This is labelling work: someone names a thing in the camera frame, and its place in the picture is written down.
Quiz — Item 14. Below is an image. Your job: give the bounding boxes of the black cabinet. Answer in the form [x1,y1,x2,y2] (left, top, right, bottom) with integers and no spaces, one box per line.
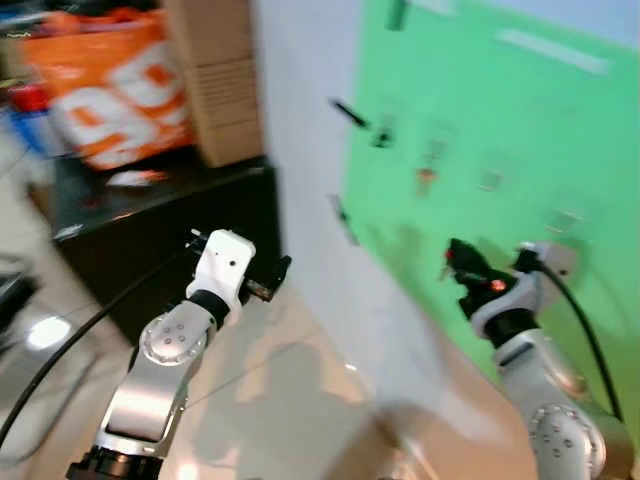
[50,155,287,343]

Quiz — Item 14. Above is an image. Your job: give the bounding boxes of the black key bunch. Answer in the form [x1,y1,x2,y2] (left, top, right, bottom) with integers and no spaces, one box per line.
[370,118,395,151]

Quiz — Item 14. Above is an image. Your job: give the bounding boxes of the brown cardboard box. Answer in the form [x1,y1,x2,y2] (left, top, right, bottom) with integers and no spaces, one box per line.
[163,0,267,169]

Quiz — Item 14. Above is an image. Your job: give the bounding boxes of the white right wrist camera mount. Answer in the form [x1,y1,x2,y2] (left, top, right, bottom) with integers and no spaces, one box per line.
[470,241,579,337]

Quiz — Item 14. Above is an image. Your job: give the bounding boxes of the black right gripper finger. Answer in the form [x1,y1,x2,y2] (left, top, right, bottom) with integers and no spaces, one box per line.
[456,237,496,276]
[444,240,473,291]

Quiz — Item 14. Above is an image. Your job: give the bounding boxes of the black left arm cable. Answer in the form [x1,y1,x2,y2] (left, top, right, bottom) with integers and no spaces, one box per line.
[0,248,193,453]

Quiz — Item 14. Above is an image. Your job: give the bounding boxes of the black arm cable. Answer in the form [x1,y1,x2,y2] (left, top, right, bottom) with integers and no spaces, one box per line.
[0,248,193,453]
[540,260,623,423]

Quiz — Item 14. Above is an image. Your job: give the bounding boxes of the long white tape strip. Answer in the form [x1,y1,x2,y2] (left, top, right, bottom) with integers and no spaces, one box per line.
[498,28,613,75]

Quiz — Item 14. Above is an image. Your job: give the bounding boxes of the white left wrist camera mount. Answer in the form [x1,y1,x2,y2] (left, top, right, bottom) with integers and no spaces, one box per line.
[188,229,257,313]

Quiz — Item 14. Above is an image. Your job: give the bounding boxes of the white paper sheet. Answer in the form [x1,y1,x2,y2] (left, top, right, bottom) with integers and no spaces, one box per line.
[104,169,168,190]

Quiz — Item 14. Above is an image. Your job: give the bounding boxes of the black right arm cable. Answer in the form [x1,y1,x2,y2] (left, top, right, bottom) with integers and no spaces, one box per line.
[540,260,623,423]

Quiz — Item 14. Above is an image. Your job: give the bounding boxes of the clear adhesive wall hook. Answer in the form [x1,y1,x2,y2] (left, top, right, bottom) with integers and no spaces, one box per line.
[546,206,585,239]
[476,155,509,194]
[424,120,456,163]
[374,96,401,129]

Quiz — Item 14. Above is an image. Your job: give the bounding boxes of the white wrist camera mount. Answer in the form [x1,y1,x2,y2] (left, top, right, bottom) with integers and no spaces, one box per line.
[470,241,579,337]
[188,229,257,313]

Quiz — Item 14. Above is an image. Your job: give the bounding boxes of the keys with orange tag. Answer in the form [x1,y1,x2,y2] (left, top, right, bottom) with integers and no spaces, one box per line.
[416,160,441,198]

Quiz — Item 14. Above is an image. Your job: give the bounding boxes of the green wall board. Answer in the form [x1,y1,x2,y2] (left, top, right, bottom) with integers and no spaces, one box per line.
[340,0,640,446]

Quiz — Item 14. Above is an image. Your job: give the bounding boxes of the orange white shopping bag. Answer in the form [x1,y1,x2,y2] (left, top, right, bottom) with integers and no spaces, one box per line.
[20,8,197,171]

